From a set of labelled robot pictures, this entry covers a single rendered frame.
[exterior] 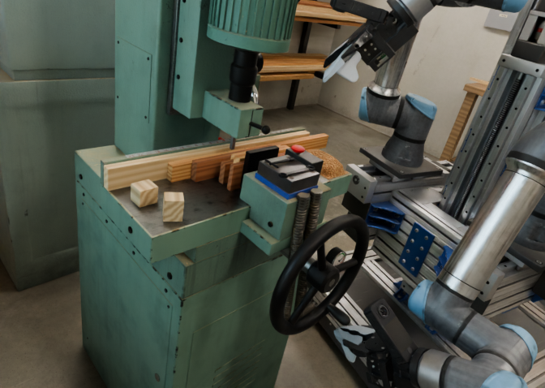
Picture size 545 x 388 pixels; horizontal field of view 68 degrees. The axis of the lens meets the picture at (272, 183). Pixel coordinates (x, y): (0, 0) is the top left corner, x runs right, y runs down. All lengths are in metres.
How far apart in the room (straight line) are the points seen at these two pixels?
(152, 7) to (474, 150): 1.06
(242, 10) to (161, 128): 0.40
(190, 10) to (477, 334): 0.85
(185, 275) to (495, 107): 1.06
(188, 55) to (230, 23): 0.17
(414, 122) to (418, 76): 2.91
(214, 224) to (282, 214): 0.14
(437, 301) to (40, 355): 1.38
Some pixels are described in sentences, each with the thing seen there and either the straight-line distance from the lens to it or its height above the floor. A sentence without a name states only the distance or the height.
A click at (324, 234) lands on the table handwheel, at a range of 0.76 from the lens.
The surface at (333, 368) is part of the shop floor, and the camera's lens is 1.81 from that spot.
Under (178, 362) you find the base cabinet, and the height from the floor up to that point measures 0.51.
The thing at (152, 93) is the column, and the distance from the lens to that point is 1.05.
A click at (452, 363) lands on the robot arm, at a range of 0.80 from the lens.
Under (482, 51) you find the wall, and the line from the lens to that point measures 4.17.
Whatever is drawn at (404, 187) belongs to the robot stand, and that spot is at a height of 0.73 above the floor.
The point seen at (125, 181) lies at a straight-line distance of 0.88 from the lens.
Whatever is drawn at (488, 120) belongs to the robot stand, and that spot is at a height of 1.06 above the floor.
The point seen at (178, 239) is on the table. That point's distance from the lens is 0.79.
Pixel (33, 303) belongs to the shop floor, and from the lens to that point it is 1.96.
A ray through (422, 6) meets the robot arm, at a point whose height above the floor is 1.34.
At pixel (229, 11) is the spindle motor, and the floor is 1.26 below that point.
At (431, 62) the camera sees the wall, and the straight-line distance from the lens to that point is 4.34.
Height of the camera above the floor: 1.35
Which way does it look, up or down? 27 degrees down
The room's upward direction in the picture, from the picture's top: 12 degrees clockwise
